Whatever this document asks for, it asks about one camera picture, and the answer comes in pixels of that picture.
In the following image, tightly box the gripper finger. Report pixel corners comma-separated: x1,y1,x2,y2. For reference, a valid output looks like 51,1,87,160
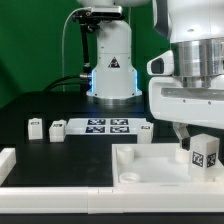
173,122,190,150

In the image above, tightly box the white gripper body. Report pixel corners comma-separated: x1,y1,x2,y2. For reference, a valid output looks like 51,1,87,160
147,51,224,129

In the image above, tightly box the white square tabletop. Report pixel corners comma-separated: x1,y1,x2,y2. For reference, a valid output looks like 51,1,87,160
112,143,224,185

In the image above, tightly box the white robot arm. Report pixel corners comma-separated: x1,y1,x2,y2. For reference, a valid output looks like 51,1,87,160
77,0,224,140

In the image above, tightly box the white U-shaped obstacle fence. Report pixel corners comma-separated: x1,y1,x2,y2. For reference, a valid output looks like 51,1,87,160
0,148,224,214

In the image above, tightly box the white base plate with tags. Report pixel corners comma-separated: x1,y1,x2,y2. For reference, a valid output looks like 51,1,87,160
66,118,146,135

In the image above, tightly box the black cable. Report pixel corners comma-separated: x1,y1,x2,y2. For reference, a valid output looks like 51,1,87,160
43,75,93,93

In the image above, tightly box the white cable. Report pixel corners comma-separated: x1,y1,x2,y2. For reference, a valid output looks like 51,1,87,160
61,7,92,93

